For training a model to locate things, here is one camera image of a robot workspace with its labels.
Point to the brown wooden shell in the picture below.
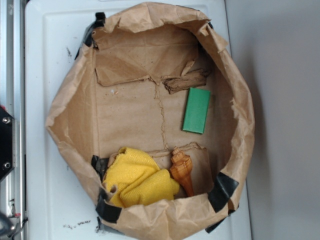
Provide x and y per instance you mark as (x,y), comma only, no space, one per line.
(181,170)

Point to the green rectangular box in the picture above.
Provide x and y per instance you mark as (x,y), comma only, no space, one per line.
(196,110)

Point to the brown paper bag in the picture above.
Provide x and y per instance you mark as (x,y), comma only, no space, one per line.
(128,87)

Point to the yellow cloth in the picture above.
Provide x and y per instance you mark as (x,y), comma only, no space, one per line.
(134,178)

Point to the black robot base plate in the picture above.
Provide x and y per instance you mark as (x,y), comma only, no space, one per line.
(7,159)

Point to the metal frame rail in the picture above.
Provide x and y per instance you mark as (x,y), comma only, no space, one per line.
(13,203)

